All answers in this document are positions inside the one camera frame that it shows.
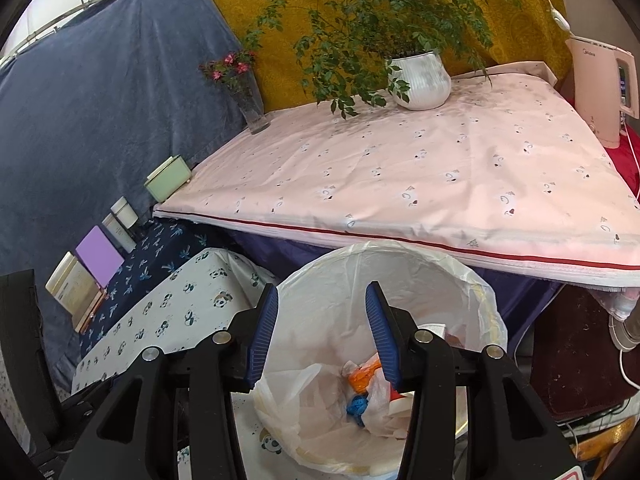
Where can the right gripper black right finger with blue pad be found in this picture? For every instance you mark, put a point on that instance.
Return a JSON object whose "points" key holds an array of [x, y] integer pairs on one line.
{"points": [[511, 435]]}

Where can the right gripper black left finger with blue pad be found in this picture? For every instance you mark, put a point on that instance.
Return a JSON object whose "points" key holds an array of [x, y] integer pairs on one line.
{"points": [[166, 402]]}

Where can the orange blue snack wrapper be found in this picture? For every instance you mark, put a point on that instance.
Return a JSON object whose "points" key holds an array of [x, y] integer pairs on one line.
{"points": [[369, 378]]}

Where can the white lined trash bin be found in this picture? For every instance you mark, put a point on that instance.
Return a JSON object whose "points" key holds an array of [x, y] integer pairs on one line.
{"points": [[342, 309]]}

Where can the blue crumpled trash piece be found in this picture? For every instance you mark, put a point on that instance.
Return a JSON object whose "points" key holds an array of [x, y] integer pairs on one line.
{"points": [[356, 407]]}

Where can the dark red cloth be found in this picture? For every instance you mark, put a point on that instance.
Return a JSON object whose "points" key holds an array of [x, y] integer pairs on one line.
{"points": [[577, 371]]}

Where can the panda print table cloth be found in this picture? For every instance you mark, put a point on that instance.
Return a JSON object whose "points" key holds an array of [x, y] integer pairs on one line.
{"points": [[198, 299]]}

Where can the crumpled white tissue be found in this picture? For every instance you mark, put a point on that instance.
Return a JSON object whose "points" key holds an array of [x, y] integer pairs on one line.
{"points": [[373, 403]]}

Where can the beige book with stand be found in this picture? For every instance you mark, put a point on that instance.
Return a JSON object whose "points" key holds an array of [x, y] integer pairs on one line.
{"points": [[76, 290]]}

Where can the navy bird print cloth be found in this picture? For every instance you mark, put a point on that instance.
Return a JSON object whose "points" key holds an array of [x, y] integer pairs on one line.
{"points": [[166, 246]]}

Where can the white desk fan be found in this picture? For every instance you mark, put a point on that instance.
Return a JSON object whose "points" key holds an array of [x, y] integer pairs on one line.
{"points": [[625, 334]]}

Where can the purple card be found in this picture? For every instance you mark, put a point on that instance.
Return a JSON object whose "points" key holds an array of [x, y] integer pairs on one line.
{"points": [[99, 256]]}

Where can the white rectangular bottle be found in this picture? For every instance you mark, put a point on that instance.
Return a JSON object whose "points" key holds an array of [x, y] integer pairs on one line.
{"points": [[119, 233]]}

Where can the white cylindrical jar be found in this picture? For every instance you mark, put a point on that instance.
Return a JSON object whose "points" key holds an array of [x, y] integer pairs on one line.
{"points": [[124, 213]]}

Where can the mint green lidded box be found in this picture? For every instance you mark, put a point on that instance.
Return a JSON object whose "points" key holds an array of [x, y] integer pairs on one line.
{"points": [[167, 178]]}

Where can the pink patterned table cloth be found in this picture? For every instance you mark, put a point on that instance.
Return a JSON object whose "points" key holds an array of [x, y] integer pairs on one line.
{"points": [[504, 176]]}

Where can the blue fabric backdrop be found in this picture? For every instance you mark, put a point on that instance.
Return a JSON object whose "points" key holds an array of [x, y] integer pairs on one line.
{"points": [[89, 112]]}

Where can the glass vase pink flowers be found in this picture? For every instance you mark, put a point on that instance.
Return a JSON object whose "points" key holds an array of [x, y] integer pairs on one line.
{"points": [[234, 72]]}

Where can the pink electric kettle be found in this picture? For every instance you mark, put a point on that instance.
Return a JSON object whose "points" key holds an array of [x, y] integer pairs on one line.
{"points": [[605, 87]]}

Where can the yellow fabric backdrop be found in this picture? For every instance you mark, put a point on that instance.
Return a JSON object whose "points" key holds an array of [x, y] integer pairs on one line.
{"points": [[269, 29]]}

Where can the white pot green plant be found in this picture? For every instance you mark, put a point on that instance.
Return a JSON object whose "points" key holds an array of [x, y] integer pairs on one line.
{"points": [[349, 50]]}

